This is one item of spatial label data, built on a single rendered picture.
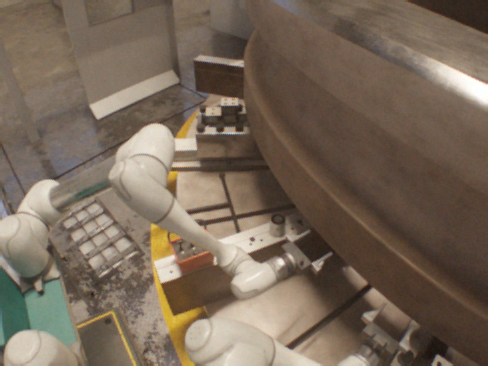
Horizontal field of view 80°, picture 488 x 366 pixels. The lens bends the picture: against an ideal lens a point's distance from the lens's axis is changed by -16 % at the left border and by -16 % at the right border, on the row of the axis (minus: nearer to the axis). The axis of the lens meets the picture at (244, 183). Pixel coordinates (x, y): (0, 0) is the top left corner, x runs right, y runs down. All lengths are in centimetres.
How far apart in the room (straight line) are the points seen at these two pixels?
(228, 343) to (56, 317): 85
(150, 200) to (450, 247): 100
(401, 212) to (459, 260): 28
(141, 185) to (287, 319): 129
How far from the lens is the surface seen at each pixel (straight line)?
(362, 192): 138
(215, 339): 62
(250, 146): 252
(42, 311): 140
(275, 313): 197
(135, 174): 91
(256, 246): 174
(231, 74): 350
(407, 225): 132
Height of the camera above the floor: 209
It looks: 44 degrees down
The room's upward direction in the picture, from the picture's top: straight up
